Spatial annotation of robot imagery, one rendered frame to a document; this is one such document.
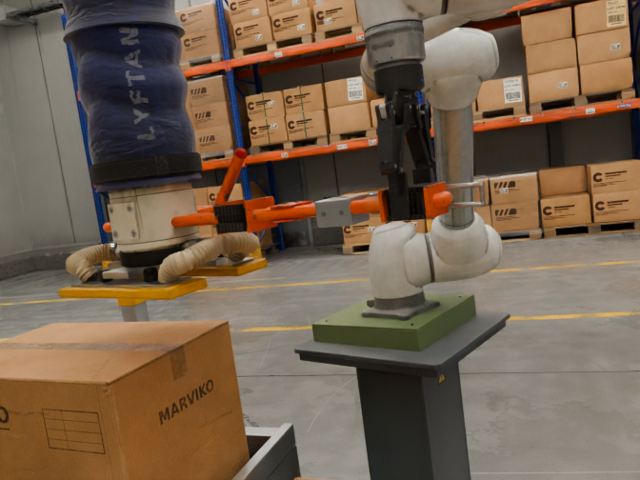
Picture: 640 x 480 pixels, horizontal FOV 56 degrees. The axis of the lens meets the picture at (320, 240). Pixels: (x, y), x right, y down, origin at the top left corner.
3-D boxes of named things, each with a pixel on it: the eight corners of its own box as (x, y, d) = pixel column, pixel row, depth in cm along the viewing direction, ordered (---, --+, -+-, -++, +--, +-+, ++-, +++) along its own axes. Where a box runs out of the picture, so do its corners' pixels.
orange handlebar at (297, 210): (70, 238, 140) (67, 223, 139) (167, 219, 164) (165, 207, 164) (445, 212, 88) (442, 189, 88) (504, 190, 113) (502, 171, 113)
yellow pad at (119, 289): (59, 298, 126) (54, 274, 126) (99, 287, 134) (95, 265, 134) (170, 300, 107) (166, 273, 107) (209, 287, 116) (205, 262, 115)
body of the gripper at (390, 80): (389, 73, 97) (395, 130, 99) (363, 70, 91) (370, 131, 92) (430, 63, 93) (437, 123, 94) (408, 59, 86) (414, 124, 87)
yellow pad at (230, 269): (130, 277, 142) (128, 257, 141) (163, 269, 150) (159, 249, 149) (239, 276, 123) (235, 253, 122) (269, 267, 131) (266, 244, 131)
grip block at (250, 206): (213, 235, 112) (209, 205, 111) (247, 228, 120) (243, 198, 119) (248, 233, 107) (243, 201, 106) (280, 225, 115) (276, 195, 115)
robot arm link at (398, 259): (372, 290, 194) (362, 224, 191) (429, 283, 192) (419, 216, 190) (372, 302, 178) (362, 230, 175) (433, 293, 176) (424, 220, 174)
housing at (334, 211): (315, 228, 101) (312, 201, 100) (336, 222, 106) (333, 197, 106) (351, 226, 97) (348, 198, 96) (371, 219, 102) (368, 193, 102)
